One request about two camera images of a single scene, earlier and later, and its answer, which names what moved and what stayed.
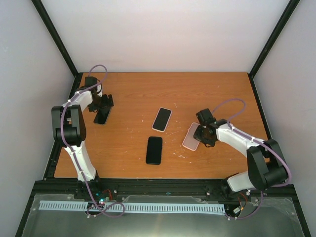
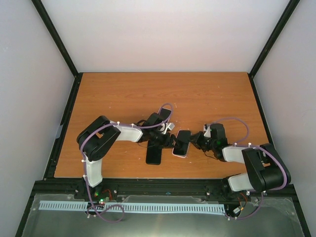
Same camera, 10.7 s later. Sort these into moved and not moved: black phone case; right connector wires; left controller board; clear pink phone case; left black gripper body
Moved: left black gripper body; clear pink phone case
Not moved: left controller board; right connector wires; black phone case
